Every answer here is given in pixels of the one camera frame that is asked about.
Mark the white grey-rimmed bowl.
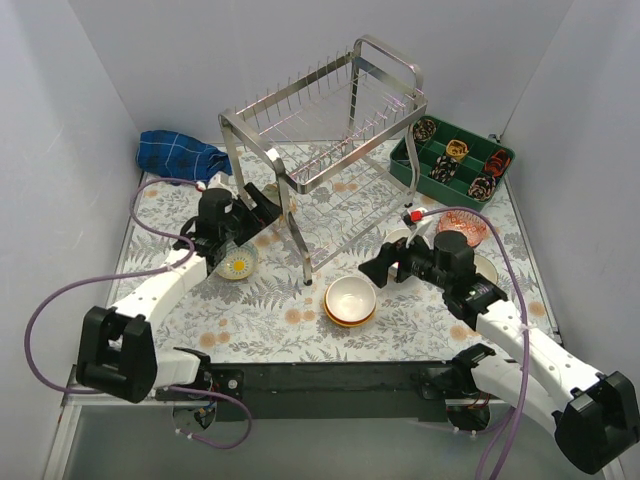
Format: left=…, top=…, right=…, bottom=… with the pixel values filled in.
left=384, top=228, right=411, bottom=245

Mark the yellow sun patterned bowl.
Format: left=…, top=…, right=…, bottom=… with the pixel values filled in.
left=214, top=242, right=259, bottom=281

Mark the orange and white bowl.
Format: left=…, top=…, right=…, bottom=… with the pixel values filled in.
left=324, top=276, right=377, bottom=321

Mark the red patterned bowl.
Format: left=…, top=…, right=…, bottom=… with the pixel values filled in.
left=436, top=209, right=489, bottom=248

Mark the dark teal bowl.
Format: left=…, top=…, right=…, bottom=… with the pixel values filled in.
left=474, top=255, right=498, bottom=284

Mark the cream floral bowl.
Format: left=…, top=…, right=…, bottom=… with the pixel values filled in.
left=262, top=183, right=297, bottom=213

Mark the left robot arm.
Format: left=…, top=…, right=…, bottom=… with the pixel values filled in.
left=76, top=183, right=282, bottom=403

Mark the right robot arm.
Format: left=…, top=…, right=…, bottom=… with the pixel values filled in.
left=359, top=231, right=639, bottom=474

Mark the steel two-tier dish rack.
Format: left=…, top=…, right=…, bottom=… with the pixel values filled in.
left=218, top=35, right=427, bottom=284

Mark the floral table mat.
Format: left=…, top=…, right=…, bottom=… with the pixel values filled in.
left=120, top=141, right=562, bottom=363

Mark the rolled brown patterned sock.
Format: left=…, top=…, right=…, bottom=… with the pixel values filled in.
left=467, top=176, right=497, bottom=202

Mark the blue plaid cloth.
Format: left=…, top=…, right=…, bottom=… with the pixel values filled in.
left=135, top=130, right=232, bottom=183

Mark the rolled yellow sock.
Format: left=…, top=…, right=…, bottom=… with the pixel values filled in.
left=445, top=139, right=469, bottom=163

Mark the rolled dark floral sock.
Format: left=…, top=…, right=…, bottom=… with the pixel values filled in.
left=413, top=117, right=437, bottom=144

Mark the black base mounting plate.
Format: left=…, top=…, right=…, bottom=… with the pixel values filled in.
left=154, top=360, right=494, bottom=431

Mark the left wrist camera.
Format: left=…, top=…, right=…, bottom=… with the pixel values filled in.
left=207, top=172, right=228, bottom=189

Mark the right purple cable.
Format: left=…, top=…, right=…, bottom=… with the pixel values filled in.
left=419, top=207, right=530, bottom=480

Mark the aluminium frame rail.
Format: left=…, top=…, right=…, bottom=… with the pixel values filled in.
left=62, top=359, right=619, bottom=473

